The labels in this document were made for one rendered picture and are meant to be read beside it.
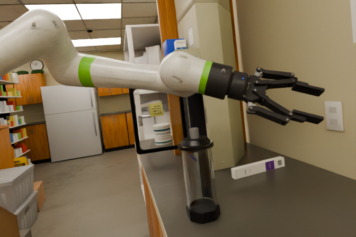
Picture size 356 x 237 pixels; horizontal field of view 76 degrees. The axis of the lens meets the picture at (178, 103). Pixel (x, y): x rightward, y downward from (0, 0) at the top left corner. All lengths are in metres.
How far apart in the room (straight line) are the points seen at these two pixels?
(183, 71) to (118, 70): 0.27
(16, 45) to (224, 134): 0.85
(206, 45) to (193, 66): 0.49
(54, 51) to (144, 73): 0.28
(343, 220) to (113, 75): 0.77
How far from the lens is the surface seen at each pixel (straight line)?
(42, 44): 0.78
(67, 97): 5.97
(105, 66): 0.80
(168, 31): 1.43
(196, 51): 1.05
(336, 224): 0.78
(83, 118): 5.93
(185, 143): 0.67
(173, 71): 0.59
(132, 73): 0.76
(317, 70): 1.12
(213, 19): 1.12
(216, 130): 1.07
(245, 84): 0.59
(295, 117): 0.62
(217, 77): 0.58
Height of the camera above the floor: 1.32
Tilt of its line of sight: 3 degrees down
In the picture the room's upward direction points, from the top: 7 degrees counter-clockwise
